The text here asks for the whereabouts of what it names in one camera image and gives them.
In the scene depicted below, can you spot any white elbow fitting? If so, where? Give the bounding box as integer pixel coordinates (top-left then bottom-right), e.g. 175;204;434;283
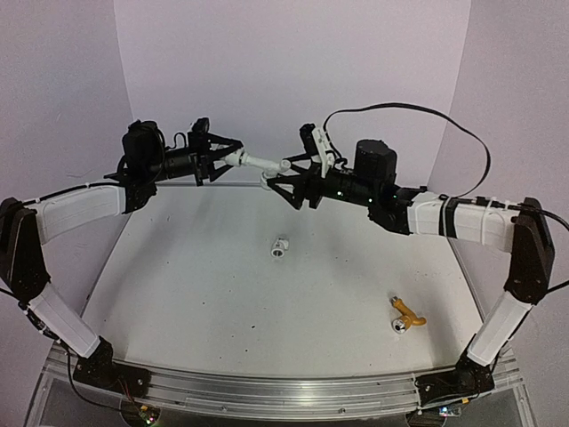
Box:
270;236;290;259
223;151;244;167

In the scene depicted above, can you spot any right small circuit board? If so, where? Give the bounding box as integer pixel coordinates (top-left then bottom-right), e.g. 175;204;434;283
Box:
437;403;463;418

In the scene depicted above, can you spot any small circuit board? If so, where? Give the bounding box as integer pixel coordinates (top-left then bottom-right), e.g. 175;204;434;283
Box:
437;403;463;418
134;404;161;426

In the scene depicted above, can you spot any aluminium front rail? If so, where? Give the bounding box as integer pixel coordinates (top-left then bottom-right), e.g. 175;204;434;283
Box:
127;362;420;422

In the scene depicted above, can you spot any gold brass faucet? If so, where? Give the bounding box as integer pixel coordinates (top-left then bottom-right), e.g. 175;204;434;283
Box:
390;296;427;334

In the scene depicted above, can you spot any left small circuit board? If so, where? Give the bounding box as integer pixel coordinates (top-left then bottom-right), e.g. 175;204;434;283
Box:
134;404;161;426

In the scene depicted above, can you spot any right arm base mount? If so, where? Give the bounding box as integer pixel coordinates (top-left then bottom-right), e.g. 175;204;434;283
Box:
414;350;496;407

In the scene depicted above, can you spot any white plastic faucet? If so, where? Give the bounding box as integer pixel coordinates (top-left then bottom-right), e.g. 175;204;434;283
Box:
240;153;292;190

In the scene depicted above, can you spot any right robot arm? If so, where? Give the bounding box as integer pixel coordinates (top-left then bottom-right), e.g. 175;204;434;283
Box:
267;140;555;367

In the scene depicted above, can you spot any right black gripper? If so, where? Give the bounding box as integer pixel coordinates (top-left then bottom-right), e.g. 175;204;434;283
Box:
262;149;375;209

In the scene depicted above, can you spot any black right camera cable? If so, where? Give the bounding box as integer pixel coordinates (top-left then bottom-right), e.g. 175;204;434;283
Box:
322;102;569;293

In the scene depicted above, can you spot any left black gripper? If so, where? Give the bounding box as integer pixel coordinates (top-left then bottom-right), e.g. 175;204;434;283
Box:
142;125;244;182

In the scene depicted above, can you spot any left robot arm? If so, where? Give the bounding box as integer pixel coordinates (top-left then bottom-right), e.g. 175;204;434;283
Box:
1;117;243;389

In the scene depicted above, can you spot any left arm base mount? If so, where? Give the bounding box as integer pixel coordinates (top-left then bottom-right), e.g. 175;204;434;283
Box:
72;337;151;398

